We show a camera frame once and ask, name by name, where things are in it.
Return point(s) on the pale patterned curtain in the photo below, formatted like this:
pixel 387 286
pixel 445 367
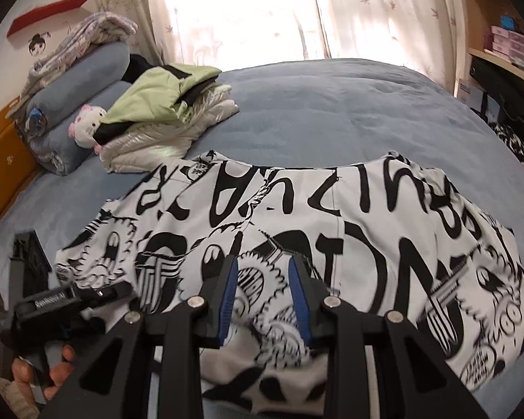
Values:
pixel 244 8

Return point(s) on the red wall shelf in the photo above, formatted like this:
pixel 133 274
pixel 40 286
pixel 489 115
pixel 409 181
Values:
pixel 48 11

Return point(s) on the orange wooden headboard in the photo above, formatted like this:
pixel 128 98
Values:
pixel 4 170

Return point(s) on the cartoon figure wall sticker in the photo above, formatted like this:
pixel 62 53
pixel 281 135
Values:
pixel 38 44

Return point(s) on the green and cream folded jackets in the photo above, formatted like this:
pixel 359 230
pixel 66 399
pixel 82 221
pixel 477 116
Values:
pixel 148 144

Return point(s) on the striped folded blanket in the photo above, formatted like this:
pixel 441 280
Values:
pixel 96 28

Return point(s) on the person's left hand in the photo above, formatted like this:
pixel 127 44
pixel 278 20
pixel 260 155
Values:
pixel 63 366

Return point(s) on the stack of pink boxes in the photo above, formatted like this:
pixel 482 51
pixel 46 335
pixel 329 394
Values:
pixel 511 43

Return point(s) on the black and white printed jacket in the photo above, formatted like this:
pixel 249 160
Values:
pixel 375 235

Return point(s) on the wooden shelf unit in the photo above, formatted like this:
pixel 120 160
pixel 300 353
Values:
pixel 465 30

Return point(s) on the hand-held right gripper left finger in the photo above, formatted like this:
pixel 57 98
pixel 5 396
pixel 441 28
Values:
pixel 227 303

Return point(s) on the light green folded jacket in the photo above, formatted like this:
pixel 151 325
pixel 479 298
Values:
pixel 148 96

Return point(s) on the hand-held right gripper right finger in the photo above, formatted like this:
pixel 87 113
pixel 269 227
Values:
pixel 301 307

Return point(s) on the black and white patterned cloth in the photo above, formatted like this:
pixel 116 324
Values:
pixel 517 152

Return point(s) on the small blue box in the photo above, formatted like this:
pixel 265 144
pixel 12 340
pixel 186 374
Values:
pixel 508 22

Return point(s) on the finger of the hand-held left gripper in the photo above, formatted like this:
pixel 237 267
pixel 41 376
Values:
pixel 35 262
pixel 109 291

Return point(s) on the black folded garment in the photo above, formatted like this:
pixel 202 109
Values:
pixel 137 67

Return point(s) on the white and pink plush toy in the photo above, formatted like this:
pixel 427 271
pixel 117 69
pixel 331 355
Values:
pixel 85 124

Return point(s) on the bed with blue sheet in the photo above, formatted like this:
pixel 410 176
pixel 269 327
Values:
pixel 332 109

